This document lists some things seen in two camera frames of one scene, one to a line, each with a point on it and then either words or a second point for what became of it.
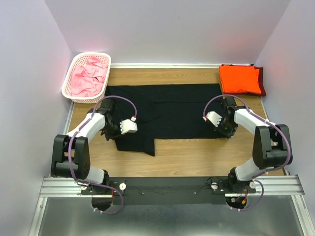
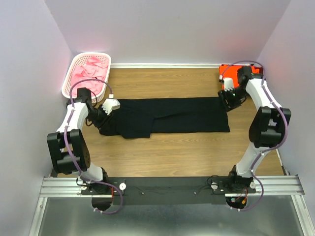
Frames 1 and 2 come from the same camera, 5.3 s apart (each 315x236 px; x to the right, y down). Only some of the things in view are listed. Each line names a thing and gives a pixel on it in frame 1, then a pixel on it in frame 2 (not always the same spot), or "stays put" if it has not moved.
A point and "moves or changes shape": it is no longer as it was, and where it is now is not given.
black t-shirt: [164, 111] moves or changes shape
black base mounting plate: [205, 190] stays put
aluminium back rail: [173, 65] stays put
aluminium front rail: [266, 187] stays put
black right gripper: [228, 134] → [223, 96]
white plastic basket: [86, 78] stays put
